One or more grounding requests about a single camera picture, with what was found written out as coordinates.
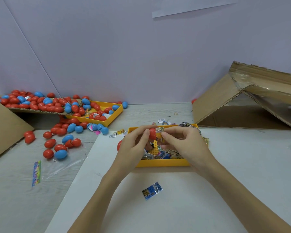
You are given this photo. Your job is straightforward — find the yellow tray under eggs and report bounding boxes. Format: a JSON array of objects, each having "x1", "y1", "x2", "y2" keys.
[{"x1": 65, "y1": 100, "x2": 124, "y2": 127}]

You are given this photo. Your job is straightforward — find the person's right hand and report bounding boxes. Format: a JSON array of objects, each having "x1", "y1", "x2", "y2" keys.
[{"x1": 160, "y1": 126, "x2": 216, "y2": 175}]

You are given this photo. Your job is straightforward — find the clear bag with coloured label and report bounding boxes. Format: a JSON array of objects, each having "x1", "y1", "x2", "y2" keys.
[{"x1": 31, "y1": 150, "x2": 88, "y2": 186}]

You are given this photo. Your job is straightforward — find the single red plastic egg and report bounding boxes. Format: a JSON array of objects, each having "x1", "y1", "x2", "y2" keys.
[{"x1": 148, "y1": 128, "x2": 158, "y2": 142}]

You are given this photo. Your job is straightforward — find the blue packet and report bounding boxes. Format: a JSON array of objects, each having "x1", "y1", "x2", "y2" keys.
[{"x1": 142, "y1": 181, "x2": 163, "y2": 200}]

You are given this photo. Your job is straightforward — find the tall brown cardboard box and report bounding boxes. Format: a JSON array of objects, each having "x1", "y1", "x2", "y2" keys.
[{"x1": 0, "y1": 98, "x2": 35, "y2": 163}]

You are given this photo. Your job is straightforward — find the yellow plastic tray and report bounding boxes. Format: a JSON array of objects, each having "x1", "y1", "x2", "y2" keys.
[{"x1": 127, "y1": 125, "x2": 199, "y2": 167}]

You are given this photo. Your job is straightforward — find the person's right forearm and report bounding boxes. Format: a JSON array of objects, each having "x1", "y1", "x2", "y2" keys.
[{"x1": 201, "y1": 162, "x2": 291, "y2": 233}]

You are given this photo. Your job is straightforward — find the brown cardboard sheet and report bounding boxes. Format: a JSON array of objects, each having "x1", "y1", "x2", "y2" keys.
[{"x1": 7, "y1": 106, "x2": 66, "y2": 115}]

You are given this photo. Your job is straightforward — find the person's left forearm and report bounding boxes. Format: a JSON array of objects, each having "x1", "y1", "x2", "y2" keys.
[{"x1": 68, "y1": 167, "x2": 132, "y2": 233}]

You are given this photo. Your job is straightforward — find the person's left hand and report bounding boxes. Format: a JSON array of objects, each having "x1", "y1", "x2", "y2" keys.
[{"x1": 112, "y1": 125, "x2": 158, "y2": 178}]

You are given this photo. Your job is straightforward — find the pile of plastic eggs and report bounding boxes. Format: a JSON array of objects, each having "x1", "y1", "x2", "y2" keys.
[{"x1": 0, "y1": 90, "x2": 129, "y2": 160}]

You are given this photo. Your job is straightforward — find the white paper sign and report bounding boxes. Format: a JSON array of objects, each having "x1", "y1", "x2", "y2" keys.
[{"x1": 152, "y1": 0, "x2": 241, "y2": 18}]

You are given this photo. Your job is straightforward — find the torn flattened cardboard box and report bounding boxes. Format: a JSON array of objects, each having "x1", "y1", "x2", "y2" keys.
[{"x1": 192, "y1": 61, "x2": 291, "y2": 131}]

